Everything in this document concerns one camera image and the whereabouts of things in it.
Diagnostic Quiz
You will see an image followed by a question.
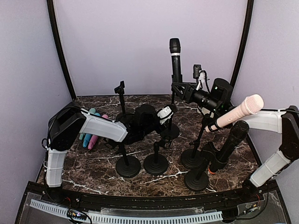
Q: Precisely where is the mint green microphone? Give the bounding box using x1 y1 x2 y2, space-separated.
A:
79 108 96 140

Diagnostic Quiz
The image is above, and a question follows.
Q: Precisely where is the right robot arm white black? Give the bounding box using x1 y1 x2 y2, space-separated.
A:
171 78 299 203

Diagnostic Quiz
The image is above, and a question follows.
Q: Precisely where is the blue microphone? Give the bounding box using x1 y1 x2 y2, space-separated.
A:
83 112 101 148

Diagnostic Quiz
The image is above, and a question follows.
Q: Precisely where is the black microphone orange base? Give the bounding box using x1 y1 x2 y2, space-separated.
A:
208 120 249 174

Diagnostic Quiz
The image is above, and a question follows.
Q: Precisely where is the white slotted cable duct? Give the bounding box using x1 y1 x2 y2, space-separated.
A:
29 199 223 224

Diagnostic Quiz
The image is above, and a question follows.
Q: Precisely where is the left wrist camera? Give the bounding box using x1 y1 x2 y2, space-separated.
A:
157 104 178 125

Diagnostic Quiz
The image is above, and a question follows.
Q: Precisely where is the black microphone white ring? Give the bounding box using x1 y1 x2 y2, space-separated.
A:
169 38 183 83

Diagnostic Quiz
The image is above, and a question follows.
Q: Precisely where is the left black frame post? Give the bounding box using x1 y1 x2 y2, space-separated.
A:
46 0 77 100

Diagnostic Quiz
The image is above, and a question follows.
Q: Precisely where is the black mic stand blue mic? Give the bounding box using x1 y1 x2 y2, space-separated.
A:
114 81 135 124

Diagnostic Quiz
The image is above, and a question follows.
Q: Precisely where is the cream pink microphone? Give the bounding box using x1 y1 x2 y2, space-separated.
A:
205 94 264 133

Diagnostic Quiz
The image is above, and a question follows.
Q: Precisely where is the black frame post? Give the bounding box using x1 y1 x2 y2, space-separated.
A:
230 0 254 88
46 0 77 100

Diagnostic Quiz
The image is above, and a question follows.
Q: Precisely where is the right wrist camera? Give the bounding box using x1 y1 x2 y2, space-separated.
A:
193 64 208 90

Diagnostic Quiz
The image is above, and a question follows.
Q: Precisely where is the black front table rail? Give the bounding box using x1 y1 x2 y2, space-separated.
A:
28 182 264 212

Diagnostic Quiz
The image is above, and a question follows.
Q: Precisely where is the right black frame post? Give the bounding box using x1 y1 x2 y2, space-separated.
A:
230 0 254 88

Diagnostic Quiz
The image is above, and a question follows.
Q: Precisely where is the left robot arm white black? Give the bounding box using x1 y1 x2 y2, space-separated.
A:
44 102 177 203

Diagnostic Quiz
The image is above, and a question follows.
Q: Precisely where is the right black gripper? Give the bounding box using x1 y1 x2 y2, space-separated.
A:
172 82 221 113

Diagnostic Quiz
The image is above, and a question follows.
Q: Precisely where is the black mic stand cream mic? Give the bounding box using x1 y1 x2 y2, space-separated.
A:
180 113 219 169

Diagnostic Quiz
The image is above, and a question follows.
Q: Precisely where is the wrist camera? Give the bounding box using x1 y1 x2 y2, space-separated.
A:
193 64 208 90
157 104 178 125

